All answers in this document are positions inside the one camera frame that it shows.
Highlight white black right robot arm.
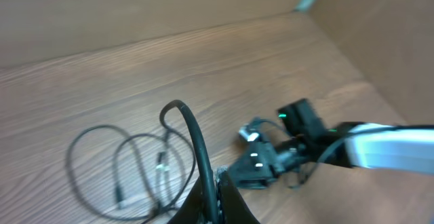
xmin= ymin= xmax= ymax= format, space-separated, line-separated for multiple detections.
xmin=229 ymin=118 xmax=433 ymax=189

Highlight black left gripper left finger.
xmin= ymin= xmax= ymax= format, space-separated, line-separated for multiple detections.
xmin=167 ymin=179 xmax=207 ymax=224

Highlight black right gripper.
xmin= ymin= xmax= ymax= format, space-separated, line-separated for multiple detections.
xmin=228 ymin=117 xmax=312 ymax=189

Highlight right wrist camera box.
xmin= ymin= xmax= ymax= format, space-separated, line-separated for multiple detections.
xmin=277 ymin=98 xmax=328 ymax=141

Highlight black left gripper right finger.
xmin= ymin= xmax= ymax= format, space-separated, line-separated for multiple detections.
xmin=216 ymin=166 xmax=260 ymax=224

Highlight black cable bundle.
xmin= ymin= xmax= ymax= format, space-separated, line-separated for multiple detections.
xmin=66 ymin=99 xmax=220 ymax=224

